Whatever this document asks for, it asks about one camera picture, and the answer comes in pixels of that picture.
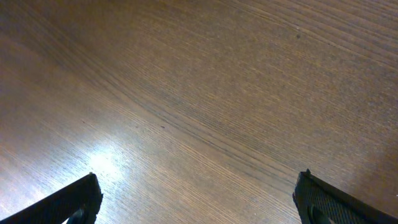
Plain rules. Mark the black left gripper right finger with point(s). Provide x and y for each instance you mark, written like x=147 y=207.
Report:
x=319 y=202

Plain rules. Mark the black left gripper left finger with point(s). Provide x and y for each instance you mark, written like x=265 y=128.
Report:
x=78 y=202

